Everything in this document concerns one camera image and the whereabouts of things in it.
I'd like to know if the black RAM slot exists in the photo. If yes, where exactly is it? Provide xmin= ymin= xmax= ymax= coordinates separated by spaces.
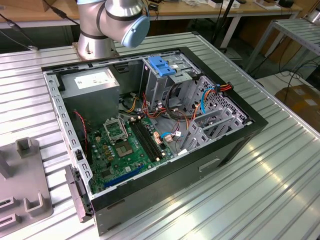
xmin=131 ymin=119 xmax=159 ymax=161
xmin=135 ymin=118 xmax=162 ymax=159
xmin=128 ymin=120 xmax=156 ymax=162
xmin=138 ymin=117 xmax=165 ymax=157

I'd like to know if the metal slat side table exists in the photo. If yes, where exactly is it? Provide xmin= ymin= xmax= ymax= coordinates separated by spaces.
xmin=246 ymin=18 xmax=320 ymax=73

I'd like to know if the metal socket cover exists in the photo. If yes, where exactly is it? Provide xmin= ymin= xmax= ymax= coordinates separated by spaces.
xmin=102 ymin=117 xmax=129 ymax=145

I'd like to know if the grey parts rack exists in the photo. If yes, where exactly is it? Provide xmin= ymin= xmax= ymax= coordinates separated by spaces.
xmin=0 ymin=137 xmax=55 ymax=232

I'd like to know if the green motherboard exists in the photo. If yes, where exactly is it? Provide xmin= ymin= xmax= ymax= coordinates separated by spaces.
xmin=86 ymin=115 xmax=177 ymax=195

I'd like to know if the grey metal drive cage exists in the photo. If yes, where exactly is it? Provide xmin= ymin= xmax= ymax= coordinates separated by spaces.
xmin=139 ymin=49 xmax=202 ymax=112

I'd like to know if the CPU socket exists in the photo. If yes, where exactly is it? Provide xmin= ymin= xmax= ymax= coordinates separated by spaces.
xmin=112 ymin=140 xmax=136 ymax=160

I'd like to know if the red black twisted wire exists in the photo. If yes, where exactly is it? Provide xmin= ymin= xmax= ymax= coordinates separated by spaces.
xmin=73 ymin=109 xmax=89 ymax=153

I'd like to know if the orange red power wire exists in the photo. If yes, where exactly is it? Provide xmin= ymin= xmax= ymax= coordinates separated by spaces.
xmin=212 ymin=83 xmax=234 ymax=95

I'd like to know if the black wire bundle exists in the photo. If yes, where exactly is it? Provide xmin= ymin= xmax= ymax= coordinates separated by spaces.
xmin=164 ymin=84 xmax=191 ymax=121

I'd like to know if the red wire bundle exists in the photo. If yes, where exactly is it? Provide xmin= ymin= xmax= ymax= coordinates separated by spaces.
xmin=141 ymin=92 xmax=176 ymax=120

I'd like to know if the blue plastic drive bracket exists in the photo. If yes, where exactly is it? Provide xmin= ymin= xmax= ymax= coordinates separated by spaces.
xmin=147 ymin=56 xmax=176 ymax=77

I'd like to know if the yellow orange wire bundle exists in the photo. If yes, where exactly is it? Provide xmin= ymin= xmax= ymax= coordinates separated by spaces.
xmin=123 ymin=96 xmax=141 ymax=113

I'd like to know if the black open PC case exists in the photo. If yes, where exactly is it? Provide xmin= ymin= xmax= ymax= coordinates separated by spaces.
xmin=40 ymin=46 xmax=269 ymax=237

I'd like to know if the grey case latch panel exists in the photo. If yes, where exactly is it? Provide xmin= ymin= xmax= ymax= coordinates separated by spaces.
xmin=64 ymin=165 xmax=94 ymax=223

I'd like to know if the black camera cable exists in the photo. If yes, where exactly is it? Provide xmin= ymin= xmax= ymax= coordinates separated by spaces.
xmin=43 ymin=0 xmax=81 ymax=26

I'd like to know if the wooden workbench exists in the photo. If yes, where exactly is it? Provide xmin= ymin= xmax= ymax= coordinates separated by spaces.
xmin=0 ymin=0 xmax=303 ymax=30

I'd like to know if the brown cardboard box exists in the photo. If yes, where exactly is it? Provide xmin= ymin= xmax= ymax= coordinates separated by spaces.
xmin=274 ymin=84 xmax=320 ymax=122

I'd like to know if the blue wire white connector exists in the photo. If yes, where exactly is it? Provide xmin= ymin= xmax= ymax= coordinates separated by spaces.
xmin=159 ymin=131 xmax=185 ymax=144

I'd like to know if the grey metal disk bay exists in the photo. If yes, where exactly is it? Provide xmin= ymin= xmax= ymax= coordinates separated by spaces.
xmin=178 ymin=74 xmax=252 ymax=154

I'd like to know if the silver metal cylinder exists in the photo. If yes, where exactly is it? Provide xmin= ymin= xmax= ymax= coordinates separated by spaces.
xmin=303 ymin=8 xmax=320 ymax=25

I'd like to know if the blue data wire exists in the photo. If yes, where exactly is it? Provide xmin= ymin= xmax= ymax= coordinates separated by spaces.
xmin=199 ymin=86 xmax=221 ymax=116

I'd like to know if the grey power supply unit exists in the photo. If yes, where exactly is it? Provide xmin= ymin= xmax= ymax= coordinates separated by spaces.
xmin=59 ymin=66 xmax=121 ymax=131

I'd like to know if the blue expansion slot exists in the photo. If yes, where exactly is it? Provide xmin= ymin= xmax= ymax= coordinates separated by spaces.
xmin=103 ymin=163 xmax=145 ymax=189

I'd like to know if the grey cable with metal plug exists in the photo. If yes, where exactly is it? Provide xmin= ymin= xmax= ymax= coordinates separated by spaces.
xmin=0 ymin=13 xmax=39 ymax=51

